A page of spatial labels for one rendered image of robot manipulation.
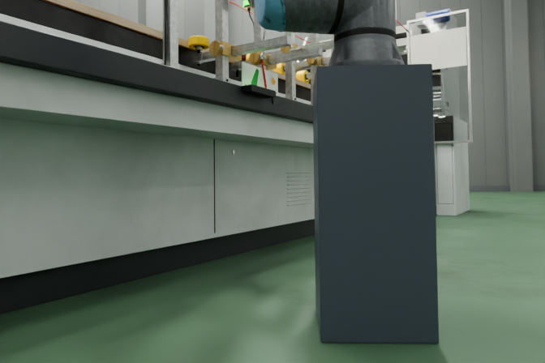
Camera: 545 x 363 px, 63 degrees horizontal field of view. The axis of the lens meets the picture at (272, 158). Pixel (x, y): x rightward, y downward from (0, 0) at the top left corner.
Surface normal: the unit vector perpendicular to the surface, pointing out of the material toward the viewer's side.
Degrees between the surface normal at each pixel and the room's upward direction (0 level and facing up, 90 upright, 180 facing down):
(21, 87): 90
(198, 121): 90
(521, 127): 90
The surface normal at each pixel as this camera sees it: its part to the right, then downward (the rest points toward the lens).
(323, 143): -0.05, -0.04
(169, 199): 0.84, -0.03
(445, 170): -0.54, -0.03
